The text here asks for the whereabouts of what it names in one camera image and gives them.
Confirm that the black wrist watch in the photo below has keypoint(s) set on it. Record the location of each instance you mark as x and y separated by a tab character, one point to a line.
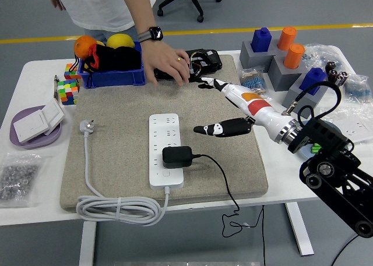
153	33

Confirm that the clear bag of striped resistors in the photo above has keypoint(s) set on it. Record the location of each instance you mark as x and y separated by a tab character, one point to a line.
250	77

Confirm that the person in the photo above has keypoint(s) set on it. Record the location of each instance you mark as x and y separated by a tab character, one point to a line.
102	4

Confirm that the white table leg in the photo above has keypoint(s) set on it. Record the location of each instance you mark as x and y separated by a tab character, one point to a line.
298	234
87	242

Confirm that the white socket in clear bag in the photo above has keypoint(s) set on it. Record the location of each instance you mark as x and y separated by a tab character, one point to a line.
360	129

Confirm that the bag of black cylinders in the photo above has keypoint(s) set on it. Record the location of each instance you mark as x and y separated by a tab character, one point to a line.
335	74

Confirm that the large white wall switch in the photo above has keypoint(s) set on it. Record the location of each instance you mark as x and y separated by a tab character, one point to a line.
29	126

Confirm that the light blue plate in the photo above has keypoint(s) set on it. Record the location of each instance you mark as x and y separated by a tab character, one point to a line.
306	153

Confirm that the grey block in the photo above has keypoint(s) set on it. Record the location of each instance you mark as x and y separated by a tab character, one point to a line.
247	58
279	77
319	101

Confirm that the black plug adapter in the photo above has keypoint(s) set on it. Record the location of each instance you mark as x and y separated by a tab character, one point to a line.
176	156

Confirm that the white power strip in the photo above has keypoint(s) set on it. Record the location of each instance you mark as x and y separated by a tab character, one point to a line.
163	126

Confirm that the blue square peg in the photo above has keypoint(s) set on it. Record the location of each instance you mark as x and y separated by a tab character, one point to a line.
313	77
260	40

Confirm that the purple plate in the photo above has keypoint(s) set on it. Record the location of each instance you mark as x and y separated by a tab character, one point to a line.
38	142

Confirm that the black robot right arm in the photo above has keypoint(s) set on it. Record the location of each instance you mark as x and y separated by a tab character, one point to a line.
320	132

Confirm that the small white wall switch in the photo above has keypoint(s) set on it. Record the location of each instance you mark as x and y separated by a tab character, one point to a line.
54	114

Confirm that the crumpled clear plastic bag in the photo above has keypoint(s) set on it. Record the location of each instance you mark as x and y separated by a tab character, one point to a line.
320	53

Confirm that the small colourful puzzle cube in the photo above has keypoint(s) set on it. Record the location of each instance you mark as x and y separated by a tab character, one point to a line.
70	71

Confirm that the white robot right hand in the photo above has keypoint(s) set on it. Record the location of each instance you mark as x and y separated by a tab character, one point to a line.
262	111

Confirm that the orange fruit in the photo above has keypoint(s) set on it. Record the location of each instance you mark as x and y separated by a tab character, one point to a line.
83	46

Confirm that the orange cylinder peg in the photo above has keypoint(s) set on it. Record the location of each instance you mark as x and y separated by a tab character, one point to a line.
287	39
293	56

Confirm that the yellow lemon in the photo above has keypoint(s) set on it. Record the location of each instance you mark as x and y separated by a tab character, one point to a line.
119	40

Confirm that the blue plastic bin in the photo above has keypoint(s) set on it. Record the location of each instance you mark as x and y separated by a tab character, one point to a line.
116	77

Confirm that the large colourful puzzle cube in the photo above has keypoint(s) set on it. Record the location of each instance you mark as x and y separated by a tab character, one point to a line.
68	91

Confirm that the grey-brown mat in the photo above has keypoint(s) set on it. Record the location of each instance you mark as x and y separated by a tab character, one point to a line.
122	103

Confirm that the green cylindrical battery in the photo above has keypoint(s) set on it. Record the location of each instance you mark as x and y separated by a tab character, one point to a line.
315	149

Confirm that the clear bag of metal nuts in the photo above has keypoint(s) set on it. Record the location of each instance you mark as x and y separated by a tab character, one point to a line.
17	178

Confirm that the person's left hand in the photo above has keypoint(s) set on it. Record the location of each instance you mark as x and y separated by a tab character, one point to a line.
163	58

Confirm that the metal pen tool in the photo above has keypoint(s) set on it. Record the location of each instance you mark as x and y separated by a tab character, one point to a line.
56	88

